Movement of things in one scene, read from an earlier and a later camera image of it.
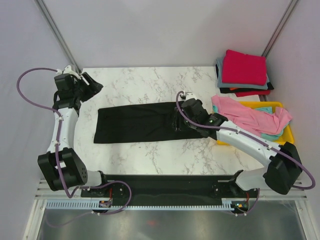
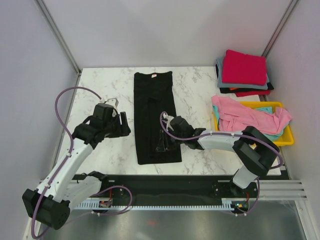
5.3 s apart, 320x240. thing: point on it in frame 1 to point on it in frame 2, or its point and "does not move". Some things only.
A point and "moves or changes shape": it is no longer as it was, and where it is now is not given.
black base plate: (173, 186) does not move
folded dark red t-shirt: (252, 93) does not move
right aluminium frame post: (279, 29) does not move
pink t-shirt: (259, 122) does not move
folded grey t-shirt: (219, 62) does not move
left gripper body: (83, 90) to (114, 128)
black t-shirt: (146, 123) moves or changes shape
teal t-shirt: (271, 136) does not move
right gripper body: (180, 125) to (164, 140)
